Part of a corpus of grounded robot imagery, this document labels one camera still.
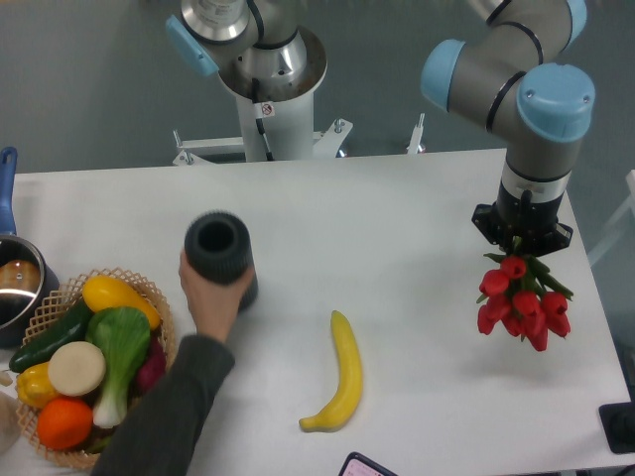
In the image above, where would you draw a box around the grey sleeved forearm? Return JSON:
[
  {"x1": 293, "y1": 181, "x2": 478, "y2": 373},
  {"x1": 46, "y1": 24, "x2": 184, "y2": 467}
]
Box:
[{"x1": 91, "y1": 335, "x2": 235, "y2": 475}]

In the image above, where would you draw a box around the purple eggplant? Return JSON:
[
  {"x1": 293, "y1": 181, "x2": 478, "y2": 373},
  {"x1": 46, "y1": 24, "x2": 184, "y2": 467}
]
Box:
[{"x1": 134, "y1": 337, "x2": 167, "y2": 395}]

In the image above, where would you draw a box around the woven wicker basket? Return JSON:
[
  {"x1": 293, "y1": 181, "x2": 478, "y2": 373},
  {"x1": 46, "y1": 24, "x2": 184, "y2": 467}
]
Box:
[{"x1": 17, "y1": 268, "x2": 177, "y2": 470}]

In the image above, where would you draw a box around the black device at edge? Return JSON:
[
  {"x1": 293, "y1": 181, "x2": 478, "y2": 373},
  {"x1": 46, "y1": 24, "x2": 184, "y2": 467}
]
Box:
[{"x1": 598, "y1": 402, "x2": 634, "y2": 454}]

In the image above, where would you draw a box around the green bok choy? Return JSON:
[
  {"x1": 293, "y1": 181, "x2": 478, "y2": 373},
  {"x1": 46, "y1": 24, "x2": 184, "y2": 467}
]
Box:
[{"x1": 86, "y1": 306, "x2": 151, "y2": 429}]

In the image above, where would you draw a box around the orange fruit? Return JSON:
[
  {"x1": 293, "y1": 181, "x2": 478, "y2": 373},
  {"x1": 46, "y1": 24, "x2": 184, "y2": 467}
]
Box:
[{"x1": 37, "y1": 397, "x2": 93, "y2": 450}]

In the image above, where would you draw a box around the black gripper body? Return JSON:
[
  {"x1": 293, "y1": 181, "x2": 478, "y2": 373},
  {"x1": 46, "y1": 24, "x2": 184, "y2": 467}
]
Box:
[{"x1": 471, "y1": 201, "x2": 573, "y2": 256}]

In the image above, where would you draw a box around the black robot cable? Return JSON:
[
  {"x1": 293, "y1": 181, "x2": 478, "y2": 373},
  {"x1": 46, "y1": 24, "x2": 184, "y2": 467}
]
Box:
[{"x1": 250, "y1": 77, "x2": 276, "y2": 163}]

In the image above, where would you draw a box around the blue handled saucepan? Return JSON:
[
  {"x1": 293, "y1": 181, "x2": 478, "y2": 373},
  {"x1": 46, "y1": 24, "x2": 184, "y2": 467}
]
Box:
[{"x1": 1, "y1": 147, "x2": 60, "y2": 349}]

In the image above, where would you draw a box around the green cucumber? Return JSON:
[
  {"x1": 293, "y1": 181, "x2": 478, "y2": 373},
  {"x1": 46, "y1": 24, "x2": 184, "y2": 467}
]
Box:
[{"x1": 9, "y1": 298, "x2": 93, "y2": 374}]

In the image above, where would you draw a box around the red tulip bouquet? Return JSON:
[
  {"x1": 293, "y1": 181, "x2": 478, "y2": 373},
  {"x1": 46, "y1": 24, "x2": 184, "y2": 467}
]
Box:
[{"x1": 476, "y1": 236, "x2": 573, "y2": 352}]

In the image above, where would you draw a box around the smartphone with pink screen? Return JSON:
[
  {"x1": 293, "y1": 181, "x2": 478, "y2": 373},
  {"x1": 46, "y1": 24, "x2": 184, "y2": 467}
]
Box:
[{"x1": 338, "y1": 451, "x2": 397, "y2": 476}]

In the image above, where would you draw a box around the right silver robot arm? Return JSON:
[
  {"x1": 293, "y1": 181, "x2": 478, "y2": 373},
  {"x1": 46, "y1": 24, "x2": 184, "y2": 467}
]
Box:
[{"x1": 421, "y1": 1, "x2": 595, "y2": 257}]

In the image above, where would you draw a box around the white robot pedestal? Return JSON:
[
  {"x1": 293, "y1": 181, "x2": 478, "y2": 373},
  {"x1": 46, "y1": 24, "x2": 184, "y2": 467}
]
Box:
[{"x1": 235, "y1": 92, "x2": 314, "y2": 163}]

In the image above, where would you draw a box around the yellow banana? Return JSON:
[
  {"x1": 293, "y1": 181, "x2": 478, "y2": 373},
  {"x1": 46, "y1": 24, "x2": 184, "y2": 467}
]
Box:
[{"x1": 299, "y1": 310, "x2": 364, "y2": 432}]

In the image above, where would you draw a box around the white metal base frame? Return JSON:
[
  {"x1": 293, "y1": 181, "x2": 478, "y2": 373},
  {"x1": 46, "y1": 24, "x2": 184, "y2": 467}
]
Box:
[{"x1": 173, "y1": 113, "x2": 426, "y2": 166}]

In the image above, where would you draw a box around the dark grey ribbed vase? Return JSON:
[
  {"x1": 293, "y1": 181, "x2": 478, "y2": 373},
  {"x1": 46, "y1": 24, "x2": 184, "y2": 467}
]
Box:
[{"x1": 184, "y1": 212, "x2": 256, "y2": 294}]

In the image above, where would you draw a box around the yellow squash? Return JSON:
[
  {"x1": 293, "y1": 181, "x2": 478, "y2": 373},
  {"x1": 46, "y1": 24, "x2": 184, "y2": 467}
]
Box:
[{"x1": 81, "y1": 275, "x2": 162, "y2": 330}]

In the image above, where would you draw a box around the person's bare hand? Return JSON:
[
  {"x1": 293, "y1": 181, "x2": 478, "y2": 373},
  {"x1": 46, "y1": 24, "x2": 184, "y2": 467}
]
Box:
[{"x1": 179, "y1": 250, "x2": 255, "y2": 343}]

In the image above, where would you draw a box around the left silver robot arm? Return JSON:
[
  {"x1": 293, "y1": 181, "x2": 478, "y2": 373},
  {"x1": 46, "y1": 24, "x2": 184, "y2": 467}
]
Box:
[{"x1": 166, "y1": 1, "x2": 327, "y2": 103}]

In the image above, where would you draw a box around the yellow bell pepper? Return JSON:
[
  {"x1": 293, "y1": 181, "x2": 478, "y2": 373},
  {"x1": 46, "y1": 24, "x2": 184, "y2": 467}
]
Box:
[{"x1": 17, "y1": 362, "x2": 60, "y2": 409}]

